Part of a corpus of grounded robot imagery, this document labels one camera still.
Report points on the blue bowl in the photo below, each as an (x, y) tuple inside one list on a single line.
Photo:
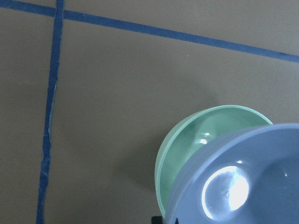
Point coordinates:
[(249, 176)]

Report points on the green bowl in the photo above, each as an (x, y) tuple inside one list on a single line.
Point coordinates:
[(191, 134)]

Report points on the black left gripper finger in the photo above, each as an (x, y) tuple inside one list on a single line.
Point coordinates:
[(157, 220)]

